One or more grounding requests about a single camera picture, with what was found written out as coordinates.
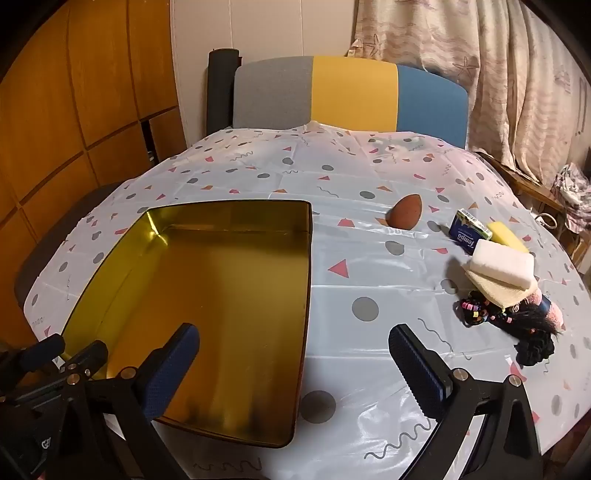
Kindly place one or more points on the patterned plastic tablecloth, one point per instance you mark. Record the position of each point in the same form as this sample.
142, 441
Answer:
369, 258

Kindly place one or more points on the blue tissue packet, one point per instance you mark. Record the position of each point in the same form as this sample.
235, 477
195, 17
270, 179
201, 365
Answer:
468, 230

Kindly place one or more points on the black scrunchie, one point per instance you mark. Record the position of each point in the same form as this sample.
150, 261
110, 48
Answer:
531, 350

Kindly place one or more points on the pink towel with blue band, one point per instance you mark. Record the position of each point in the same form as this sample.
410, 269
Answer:
555, 318

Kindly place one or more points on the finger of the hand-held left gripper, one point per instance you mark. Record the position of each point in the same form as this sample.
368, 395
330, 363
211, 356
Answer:
90, 354
42, 350

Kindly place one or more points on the black beaded hair piece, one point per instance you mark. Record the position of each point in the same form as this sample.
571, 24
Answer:
480, 314

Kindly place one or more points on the white soap block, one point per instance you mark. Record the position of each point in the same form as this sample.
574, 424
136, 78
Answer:
501, 265

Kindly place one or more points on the beige patterned curtain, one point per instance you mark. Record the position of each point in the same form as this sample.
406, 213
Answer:
508, 69

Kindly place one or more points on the black rolled mat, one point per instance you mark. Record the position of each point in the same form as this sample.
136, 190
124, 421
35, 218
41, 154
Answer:
219, 92

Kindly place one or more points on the pile of clothes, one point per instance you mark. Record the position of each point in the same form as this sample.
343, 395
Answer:
575, 194

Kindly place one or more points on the wooden side table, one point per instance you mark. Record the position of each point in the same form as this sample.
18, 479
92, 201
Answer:
531, 184

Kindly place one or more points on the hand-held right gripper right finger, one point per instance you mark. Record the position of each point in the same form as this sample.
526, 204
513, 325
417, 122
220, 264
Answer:
415, 367

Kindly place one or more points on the brown egg-shaped sponge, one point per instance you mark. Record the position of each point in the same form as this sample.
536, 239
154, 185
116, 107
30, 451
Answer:
404, 212

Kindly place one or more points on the yellow scouring sponge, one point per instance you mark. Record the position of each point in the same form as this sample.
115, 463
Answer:
505, 235

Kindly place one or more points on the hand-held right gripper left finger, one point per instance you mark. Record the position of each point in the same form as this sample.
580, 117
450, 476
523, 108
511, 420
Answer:
171, 371

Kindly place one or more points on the wooden wardrobe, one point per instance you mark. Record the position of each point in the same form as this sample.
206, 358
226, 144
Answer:
69, 92

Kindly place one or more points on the grey yellow blue chair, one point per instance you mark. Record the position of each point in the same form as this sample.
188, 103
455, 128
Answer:
351, 92

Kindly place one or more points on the gold tin box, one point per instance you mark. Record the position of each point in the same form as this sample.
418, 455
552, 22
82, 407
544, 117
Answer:
207, 300

